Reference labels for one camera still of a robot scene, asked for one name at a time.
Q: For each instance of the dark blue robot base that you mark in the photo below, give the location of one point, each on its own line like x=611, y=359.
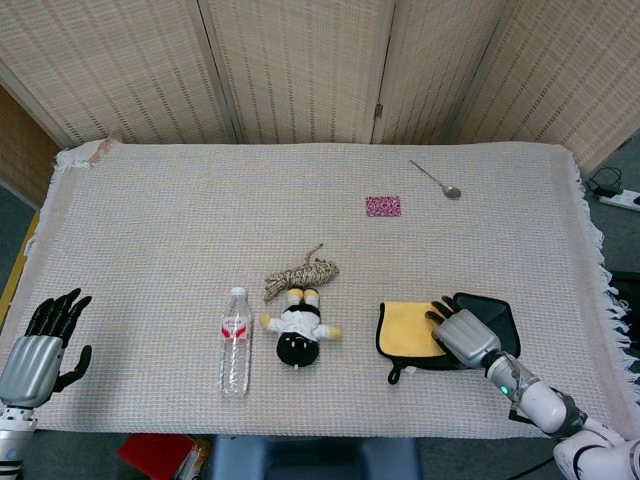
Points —
x=315, y=460

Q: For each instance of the red box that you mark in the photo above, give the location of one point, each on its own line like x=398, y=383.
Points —
x=155, y=455

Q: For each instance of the brass screen hinge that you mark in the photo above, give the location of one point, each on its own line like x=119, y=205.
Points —
x=378, y=110

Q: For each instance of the beige waffle-weave tablecloth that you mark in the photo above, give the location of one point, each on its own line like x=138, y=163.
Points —
x=200, y=240

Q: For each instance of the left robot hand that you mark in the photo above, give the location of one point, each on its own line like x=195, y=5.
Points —
x=32, y=367

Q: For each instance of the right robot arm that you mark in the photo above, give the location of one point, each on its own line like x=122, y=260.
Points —
x=540, y=400

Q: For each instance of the beige tape strip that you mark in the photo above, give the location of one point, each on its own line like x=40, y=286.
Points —
x=104, y=149

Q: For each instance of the pink patterned square patch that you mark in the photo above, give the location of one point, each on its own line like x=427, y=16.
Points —
x=383, y=206

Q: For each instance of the white power strip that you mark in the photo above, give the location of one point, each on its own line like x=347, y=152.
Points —
x=622, y=200

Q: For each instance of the woven folding screen panel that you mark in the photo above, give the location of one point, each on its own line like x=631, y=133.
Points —
x=570, y=75
x=435, y=70
x=115, y=70
x=300, y=70

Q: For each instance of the yellow and black cloth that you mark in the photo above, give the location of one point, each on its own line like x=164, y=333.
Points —
x=405, y=330

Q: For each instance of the wooden cabinet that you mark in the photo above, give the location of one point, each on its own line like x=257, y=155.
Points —
x=22, y=145

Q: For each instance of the metal spoon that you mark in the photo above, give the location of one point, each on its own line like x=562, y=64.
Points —
x=452, y=192

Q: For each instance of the plush doll in white shirt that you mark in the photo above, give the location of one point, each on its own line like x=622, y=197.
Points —
x=299, y=345

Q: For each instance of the clear plastic water bottle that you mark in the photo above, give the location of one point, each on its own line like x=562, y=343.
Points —
x=236, y=350

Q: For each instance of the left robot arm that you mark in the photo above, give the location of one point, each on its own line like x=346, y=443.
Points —
x=12, y=440

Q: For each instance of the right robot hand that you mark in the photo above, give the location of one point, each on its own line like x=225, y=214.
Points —
x=465, y=337

